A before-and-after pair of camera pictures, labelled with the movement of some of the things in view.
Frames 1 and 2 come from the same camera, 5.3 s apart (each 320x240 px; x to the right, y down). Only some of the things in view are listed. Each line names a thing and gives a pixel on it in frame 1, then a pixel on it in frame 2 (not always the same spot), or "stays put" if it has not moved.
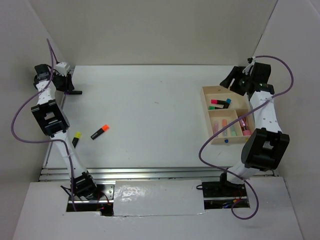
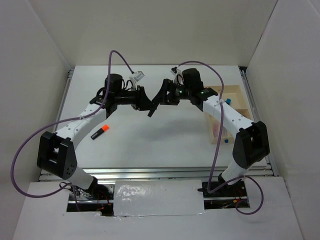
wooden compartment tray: [223, 106] stays put
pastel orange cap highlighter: [224, 123] stays put
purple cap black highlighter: [73, 92] → [151, 112]
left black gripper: [68, 83] → [141, 102]
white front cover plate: [158, 197] stays put
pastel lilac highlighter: [216, 127] stays put
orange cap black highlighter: [104, 128] stays put
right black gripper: [226, 82] → [161, 97]
